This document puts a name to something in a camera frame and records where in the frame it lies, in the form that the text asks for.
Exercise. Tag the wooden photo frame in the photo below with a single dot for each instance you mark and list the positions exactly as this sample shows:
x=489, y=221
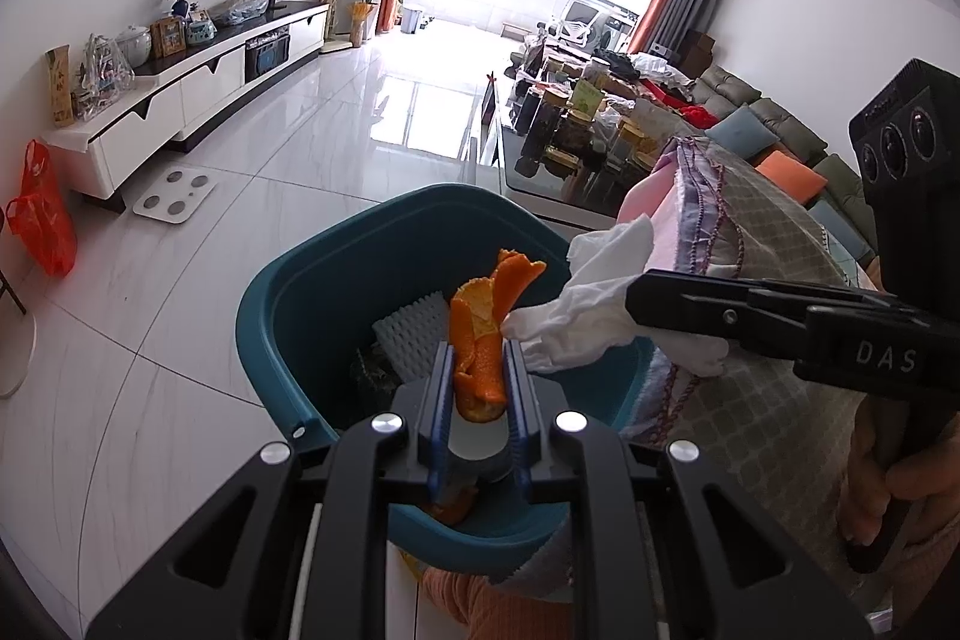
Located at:
x=168, y=38

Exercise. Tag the green grey patterned tablecloth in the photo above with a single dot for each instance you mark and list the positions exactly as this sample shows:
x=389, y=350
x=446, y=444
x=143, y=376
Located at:
x=772, y=415

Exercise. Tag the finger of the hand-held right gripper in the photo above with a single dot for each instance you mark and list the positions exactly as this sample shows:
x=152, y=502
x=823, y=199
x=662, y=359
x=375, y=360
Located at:
x=697, y=306

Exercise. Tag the green sectional sofa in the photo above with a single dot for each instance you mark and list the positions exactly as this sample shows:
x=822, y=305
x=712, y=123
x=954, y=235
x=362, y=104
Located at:
x=780, y=123

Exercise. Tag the glass coffee table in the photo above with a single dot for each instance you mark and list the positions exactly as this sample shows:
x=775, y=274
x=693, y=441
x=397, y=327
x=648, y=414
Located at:
x=555, y=194

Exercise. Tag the white tissue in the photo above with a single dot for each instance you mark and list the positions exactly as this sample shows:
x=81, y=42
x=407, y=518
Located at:
x=592, y=302

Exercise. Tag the white foam fruit net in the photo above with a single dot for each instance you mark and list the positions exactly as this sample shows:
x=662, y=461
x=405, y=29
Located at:
x=409, y=332

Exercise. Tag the small orange peel piece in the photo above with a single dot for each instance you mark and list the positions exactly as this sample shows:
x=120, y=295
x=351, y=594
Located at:
x=454, y=505

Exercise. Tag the yellow tall box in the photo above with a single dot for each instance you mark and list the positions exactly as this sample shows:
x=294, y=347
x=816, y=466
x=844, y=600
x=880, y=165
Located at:
x=61, y=89

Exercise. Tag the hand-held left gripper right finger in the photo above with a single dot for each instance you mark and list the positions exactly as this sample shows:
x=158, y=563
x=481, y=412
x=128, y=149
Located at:
x=517, y=415

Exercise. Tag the red plastic bag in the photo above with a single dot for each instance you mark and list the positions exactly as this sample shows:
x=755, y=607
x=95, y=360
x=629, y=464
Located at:
x=45, y=220

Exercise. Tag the clear plastic bag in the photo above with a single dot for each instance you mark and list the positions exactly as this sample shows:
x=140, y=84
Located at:
x=240, y=10

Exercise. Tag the person's right hand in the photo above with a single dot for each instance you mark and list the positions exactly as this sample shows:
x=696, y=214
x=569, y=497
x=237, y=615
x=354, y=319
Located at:
x=859, y=490

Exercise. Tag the white bathroom scale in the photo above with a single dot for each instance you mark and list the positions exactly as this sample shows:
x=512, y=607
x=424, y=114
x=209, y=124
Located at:
x=176, y=196

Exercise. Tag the teal plastic waste bin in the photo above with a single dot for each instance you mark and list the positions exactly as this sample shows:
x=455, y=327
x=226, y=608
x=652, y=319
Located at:
x=315, y=280

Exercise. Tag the pink trimmed under cloth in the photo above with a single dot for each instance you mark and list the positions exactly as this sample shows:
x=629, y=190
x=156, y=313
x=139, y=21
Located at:
x=660, y=205

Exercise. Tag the blue white ceramic pot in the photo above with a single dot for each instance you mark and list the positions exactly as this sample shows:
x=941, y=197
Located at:
x=200, y=30

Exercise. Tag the white black tv cabinet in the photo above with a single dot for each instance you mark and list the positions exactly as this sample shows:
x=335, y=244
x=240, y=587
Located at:
x=195, y=93

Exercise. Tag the red cloth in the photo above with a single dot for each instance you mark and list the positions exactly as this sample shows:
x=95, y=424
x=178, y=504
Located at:
x=690, y=114

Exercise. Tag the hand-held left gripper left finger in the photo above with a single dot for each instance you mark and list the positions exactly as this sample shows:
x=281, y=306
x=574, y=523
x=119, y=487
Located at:
x=442, y=415

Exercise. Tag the brown cardboard boxes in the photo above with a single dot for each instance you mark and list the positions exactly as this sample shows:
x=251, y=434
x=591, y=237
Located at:
x=697, y=54

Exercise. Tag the grey blue cushion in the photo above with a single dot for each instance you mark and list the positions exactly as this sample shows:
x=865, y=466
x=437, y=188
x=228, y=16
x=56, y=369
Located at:
x=840, y=227
x=739, y=130

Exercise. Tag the white mesh office chair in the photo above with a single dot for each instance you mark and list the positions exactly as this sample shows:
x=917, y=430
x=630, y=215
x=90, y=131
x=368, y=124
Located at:
x=577, y=19

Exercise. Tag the green carton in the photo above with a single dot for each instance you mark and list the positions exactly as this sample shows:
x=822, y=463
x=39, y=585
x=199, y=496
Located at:
x=585, y=96

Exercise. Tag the small white pedal bin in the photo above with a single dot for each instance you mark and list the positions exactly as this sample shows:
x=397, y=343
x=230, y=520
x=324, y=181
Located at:
x=411, y=19

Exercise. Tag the white lidded jar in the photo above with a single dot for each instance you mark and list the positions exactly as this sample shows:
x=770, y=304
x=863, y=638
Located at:
x=133, y=46

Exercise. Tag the pile of white clothes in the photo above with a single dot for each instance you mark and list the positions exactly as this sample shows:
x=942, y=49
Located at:
x=664, y=72

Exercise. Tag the black bag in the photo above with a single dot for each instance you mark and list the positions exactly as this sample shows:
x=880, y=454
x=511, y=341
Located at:
x=616, y=64

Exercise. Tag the orange cushion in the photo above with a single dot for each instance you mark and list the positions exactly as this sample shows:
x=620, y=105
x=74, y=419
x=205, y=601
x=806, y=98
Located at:
x=787, y=174

